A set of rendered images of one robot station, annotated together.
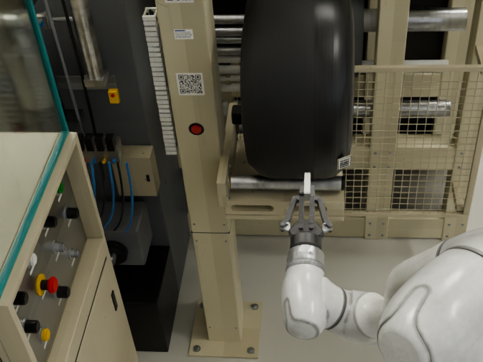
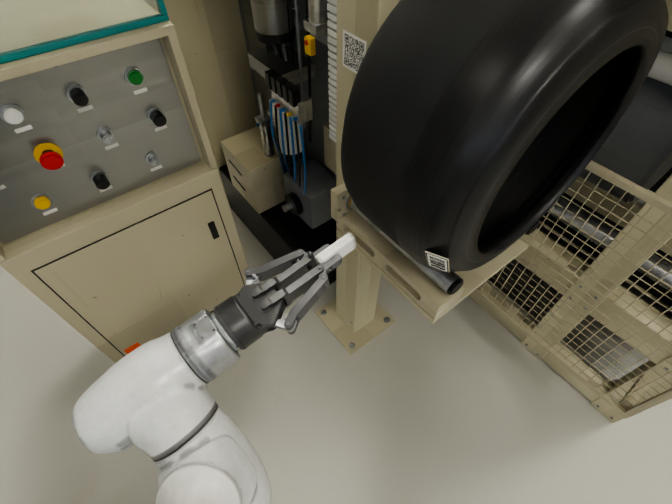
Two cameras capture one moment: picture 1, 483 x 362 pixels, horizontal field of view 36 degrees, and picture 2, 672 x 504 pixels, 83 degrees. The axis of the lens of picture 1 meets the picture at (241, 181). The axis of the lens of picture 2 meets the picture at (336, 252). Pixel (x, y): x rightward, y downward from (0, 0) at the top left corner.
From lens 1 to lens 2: 143 cm
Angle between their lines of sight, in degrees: 31
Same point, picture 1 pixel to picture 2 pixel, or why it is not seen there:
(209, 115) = not seen: hidden behind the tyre
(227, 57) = not seen: hidden behind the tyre
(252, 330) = (368, 333)
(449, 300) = not seen: outside the picture
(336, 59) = (507, 76)
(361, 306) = (177, 481)
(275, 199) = (380, 248)
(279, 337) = (379, 355)
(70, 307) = (119, 202)
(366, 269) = (496, 367)
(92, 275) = (166, 191)
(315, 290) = (131, 398)
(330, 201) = (427, 294)
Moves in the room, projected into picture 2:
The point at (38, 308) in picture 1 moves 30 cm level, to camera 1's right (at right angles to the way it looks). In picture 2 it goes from (35, 174) to (97, 248)
